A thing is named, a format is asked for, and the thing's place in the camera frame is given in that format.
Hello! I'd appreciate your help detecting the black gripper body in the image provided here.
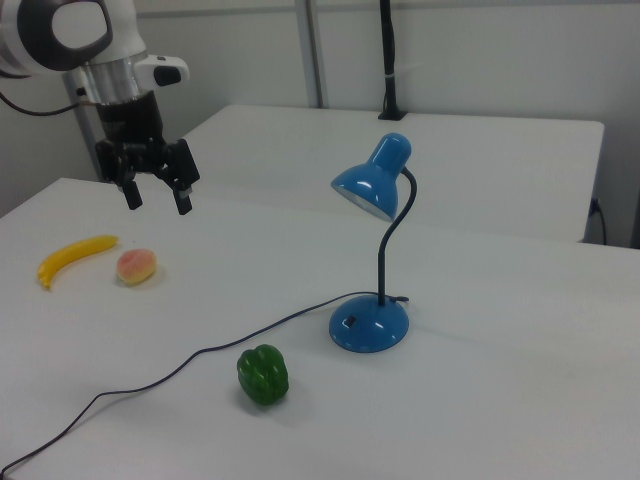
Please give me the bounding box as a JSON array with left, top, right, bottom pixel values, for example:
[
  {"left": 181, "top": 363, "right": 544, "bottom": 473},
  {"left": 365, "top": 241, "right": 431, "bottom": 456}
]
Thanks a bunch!
[{"left": 94, "top": 90, "right": 171, "bottom": 175}]

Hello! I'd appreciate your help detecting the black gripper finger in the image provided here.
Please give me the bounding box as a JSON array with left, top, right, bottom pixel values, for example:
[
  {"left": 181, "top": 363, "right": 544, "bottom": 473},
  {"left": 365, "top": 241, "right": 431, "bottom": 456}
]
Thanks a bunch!
[
  {"left": 158, "top": 138, "right": 202, "bottom": 217},
  {"left": 94, "top": 140, "right": 145, "bottom": 211}
]

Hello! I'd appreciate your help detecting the blue gooseneck desk lamp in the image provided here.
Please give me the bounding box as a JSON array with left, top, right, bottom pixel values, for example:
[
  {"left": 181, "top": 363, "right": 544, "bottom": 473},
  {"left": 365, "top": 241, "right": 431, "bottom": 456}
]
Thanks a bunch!
[{"left": 327, "top": 132, "right": 419, "bottom": 355}]

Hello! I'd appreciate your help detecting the pink yellow peach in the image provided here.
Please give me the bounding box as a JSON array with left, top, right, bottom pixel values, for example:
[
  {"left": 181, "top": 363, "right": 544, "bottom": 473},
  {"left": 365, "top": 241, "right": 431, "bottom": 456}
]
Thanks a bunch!
[{"left": 115, "top": 248, "right": 159, "bottom": 288}]

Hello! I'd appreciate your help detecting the yellow banana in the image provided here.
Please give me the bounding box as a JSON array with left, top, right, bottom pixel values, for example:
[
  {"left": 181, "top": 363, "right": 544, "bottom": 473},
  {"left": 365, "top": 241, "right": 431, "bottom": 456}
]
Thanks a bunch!
[{"left": 35, "top": 234, "right": 121, "bottom": 293}]

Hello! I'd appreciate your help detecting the green bell pepper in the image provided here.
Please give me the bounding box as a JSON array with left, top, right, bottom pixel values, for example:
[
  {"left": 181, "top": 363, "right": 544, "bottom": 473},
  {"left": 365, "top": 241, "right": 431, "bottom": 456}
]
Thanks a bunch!
[{"left": 236, "top": 344, "right": 292, "bottom": 408}]

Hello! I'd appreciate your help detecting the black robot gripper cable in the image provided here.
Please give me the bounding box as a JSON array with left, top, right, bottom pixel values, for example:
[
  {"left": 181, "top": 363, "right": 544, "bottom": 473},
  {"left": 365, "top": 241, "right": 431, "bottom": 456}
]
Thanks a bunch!
[{"left": 0, "top": 88, "right": 97, "bottom": 117}]

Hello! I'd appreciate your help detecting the black lamp power cord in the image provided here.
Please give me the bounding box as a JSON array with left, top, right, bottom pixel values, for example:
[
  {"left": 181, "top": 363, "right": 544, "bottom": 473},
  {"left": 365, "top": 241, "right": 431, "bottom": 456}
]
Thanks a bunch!
[{"left": 0, "top": 291, "right": 411, "bottom": 476}]

